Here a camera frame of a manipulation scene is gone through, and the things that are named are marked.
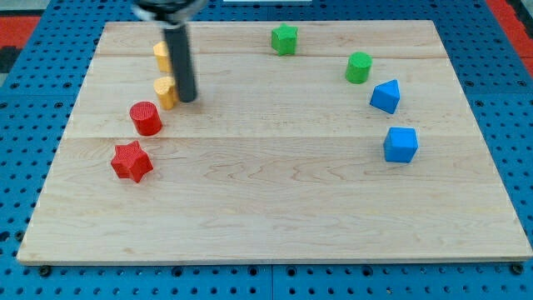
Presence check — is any red star block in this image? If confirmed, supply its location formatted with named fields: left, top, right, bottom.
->
left=111, top=140, right=153, bottom=183

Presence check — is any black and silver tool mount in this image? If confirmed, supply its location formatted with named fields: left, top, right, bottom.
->
left=132, top=0, right=207, bottom=23

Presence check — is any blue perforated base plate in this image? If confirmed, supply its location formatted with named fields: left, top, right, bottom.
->
left=1, top=1, right=532, bottom=299

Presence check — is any light wooden board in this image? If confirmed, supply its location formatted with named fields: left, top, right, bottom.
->
left=17, top=20, right=532, bottom=266

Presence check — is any red cylinder block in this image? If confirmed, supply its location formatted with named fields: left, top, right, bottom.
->
left=129, top=101, right=162, bottom=136

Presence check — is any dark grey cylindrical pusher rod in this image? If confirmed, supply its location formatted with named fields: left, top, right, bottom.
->
left=163, top=24, right=197, bottom=103

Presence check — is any green cylinder block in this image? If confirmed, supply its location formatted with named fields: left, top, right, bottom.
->
left=345, top=52, right=372, bottom=84

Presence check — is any green star block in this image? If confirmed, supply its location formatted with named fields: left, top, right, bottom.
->
left=271, top=23, right=298, bottom=56

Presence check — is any yellow block at back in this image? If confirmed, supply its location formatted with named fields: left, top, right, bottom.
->
left=152, top=41, right=172, bottom=73

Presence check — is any yellow heart block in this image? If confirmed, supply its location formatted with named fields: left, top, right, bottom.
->
left=153, top=76, right=179, bottom=110

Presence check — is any blue cube block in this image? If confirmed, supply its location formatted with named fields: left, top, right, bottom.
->
left=383, top=127, right=418, bottom=163

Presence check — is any blue pentagon block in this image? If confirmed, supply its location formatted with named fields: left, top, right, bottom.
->
left=370, top=79, right=401, bottom=114

